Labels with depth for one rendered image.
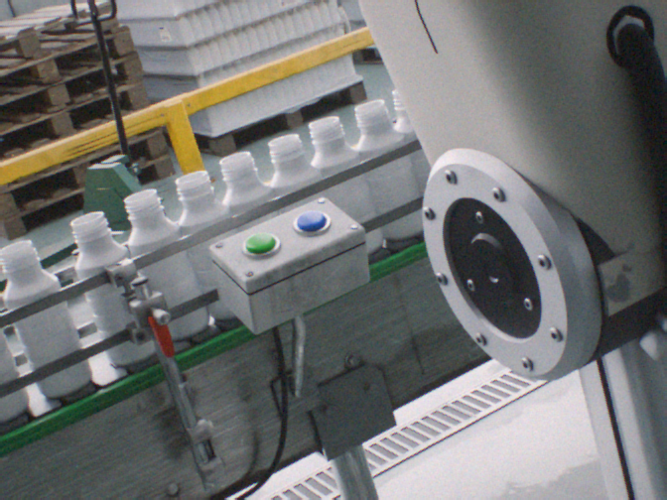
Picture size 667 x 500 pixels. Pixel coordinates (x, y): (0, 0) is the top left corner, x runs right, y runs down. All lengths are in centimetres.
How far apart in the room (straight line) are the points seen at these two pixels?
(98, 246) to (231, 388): 22
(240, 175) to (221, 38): 572
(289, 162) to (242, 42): 576
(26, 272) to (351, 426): 42
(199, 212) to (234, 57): 579
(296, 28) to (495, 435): 449
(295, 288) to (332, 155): 25
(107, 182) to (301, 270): 456
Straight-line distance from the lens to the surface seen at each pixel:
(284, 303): 124
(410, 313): 148
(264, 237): 124
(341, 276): 126
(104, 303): 134
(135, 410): 135
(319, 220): 125
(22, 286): 132
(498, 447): 310
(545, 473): 295
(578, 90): 70
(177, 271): 137
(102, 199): 584
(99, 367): 140
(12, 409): 134
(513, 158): 73
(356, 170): 143
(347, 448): 147
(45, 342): 133
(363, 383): 146
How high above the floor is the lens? 146
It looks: 17 degrees down
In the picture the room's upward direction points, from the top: 17 degrees counter-clockwise
